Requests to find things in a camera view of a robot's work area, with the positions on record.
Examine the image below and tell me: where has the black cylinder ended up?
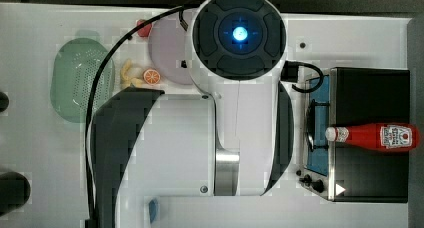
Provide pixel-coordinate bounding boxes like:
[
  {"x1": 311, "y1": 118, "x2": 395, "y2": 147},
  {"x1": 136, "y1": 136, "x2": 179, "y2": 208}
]
[
  {"x1": 0, "y1": 92, "x2": 9, "y2": 112},
  {"x1": 0, "y1": 172, "x2": 31, "y2": 216}
]

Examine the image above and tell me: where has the black toaster oven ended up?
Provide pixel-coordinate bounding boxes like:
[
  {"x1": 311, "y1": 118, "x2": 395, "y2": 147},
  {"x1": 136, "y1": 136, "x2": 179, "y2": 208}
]
[{"x1": 297, "y1": 68, "x2": 410, "y2": 203}]

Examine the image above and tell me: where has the orange slice toy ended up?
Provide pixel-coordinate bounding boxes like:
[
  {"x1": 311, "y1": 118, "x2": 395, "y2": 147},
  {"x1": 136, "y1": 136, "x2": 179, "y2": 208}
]
[{"x1": 143, "y1": 69, "x2": 161, "y2": 85}]

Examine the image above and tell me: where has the red plush ketchup bottle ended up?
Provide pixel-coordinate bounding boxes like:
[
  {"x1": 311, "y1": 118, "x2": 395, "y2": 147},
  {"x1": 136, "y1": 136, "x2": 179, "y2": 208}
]
[{"x1": 325, "y1": 123, "x2": 420, "y2": 153}]

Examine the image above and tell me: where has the green perforated colander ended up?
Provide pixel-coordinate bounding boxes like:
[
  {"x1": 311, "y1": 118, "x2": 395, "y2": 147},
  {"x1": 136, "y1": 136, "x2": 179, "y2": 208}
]
[{"x1": 50, "y1": 38, "x2": 108, "y2": 123}]

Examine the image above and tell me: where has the peeled banana toy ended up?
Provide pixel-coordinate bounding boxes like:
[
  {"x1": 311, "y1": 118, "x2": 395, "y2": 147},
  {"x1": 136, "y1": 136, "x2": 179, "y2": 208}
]
[{"x1": 120, "y1": 59, "x2": 143, "y2": 89}]

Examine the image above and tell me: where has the red toy strawberry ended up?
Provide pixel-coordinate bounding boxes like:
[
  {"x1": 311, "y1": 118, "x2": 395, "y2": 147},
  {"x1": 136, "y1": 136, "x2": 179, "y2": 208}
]
[{"x1": 136, "y1": 19, "x2": 152, "y2": 38}]

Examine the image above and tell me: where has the black cylinder upper left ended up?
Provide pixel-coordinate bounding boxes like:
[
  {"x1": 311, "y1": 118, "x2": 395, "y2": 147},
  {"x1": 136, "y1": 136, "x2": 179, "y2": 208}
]
[{"x1": 0, "y1": 92, "x2": 9, "y2": 112}]

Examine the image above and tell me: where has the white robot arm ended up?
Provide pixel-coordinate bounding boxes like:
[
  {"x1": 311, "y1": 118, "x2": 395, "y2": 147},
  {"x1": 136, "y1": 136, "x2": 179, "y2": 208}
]
[{"x1": 86, "y1": 0, "x2": 293, "y2": 228}]

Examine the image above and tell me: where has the blue cup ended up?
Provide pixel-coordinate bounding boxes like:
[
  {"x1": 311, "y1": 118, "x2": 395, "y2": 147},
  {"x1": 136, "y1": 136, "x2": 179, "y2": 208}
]
[{"x1": 148, "y1": 198, "x2": 159, "y2": 224}]

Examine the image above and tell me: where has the lilac round plate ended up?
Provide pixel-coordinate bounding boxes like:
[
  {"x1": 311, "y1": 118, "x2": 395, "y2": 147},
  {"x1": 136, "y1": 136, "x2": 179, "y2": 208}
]
[{"x1": 148, "y1": 13, "x2": 193, "y2": 85}]

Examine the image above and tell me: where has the black cylinder lower left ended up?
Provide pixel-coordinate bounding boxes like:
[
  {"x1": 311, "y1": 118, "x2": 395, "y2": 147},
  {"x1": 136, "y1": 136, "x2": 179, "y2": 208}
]
[{"x1": 0, "y1": 172, "x2": 31, "y2": 216}]

